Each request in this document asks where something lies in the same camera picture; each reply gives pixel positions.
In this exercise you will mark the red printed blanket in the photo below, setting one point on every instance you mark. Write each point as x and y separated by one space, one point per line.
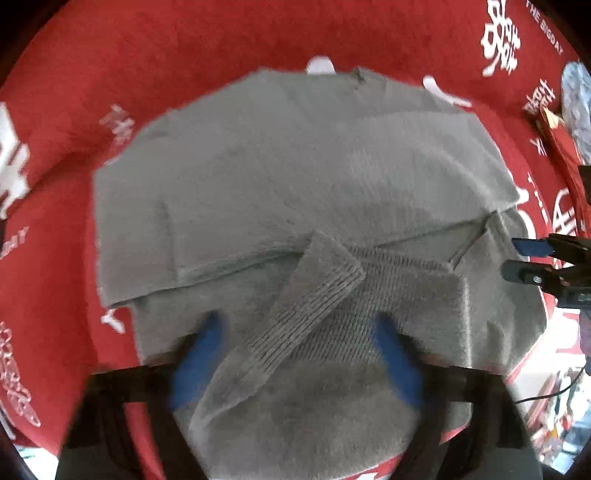
184 55

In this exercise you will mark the light blue patterned cloth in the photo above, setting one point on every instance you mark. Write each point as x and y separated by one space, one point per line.
577 92

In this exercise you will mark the red embroidered pillow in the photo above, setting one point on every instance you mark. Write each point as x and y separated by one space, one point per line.
565 143

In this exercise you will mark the grey knit sweater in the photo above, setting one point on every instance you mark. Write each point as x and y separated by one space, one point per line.
277 184

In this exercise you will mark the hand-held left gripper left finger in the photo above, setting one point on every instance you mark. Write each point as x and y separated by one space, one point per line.
198 360

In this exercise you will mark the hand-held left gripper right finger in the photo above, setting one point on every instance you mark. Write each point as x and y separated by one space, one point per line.
397 360

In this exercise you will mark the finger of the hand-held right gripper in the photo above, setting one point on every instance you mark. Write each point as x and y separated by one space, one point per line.
526 271
533 247

